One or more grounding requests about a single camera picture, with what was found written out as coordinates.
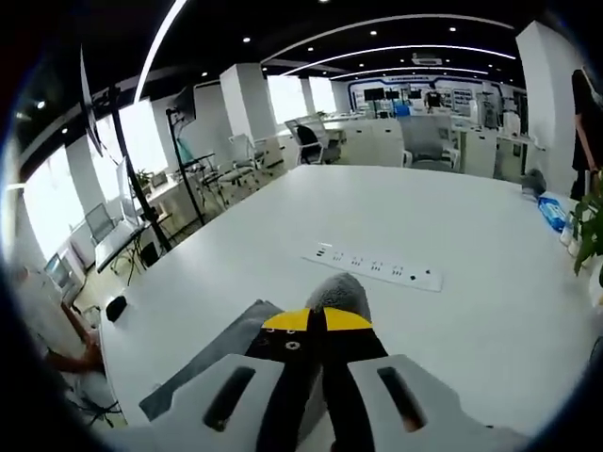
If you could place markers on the green potted plant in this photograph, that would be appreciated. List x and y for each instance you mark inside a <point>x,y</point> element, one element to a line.
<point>589,226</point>

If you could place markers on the monitor on black stand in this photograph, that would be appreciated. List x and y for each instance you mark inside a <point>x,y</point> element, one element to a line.
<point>181,106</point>

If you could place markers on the white chair with black jacket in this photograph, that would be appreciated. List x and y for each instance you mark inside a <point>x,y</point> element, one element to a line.
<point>311,141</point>

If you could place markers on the white power strip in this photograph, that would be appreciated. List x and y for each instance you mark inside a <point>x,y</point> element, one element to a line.
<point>377,268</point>

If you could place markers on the blue wipes packet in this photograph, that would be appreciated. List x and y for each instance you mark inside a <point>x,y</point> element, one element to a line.
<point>555,211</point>

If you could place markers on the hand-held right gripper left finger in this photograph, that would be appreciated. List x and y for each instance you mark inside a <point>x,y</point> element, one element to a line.
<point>212,409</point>

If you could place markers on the small black pouch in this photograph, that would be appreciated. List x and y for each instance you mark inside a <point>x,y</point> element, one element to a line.
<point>116,309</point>

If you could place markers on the grey cloth bundle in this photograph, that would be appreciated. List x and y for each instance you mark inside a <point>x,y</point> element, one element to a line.
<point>534,181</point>

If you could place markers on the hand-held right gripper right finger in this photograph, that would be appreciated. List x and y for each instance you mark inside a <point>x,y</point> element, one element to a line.
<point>414,405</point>

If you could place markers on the large screen on stand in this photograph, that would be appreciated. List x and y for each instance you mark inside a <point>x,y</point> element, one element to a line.
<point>89,108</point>

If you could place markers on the grey towel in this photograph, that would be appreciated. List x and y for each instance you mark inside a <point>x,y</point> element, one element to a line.
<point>340,292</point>

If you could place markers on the white board panel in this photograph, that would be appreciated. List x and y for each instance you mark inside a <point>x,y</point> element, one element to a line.
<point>125,188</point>

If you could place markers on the grey mesh office chair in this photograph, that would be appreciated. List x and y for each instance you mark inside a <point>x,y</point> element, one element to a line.
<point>428,141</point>

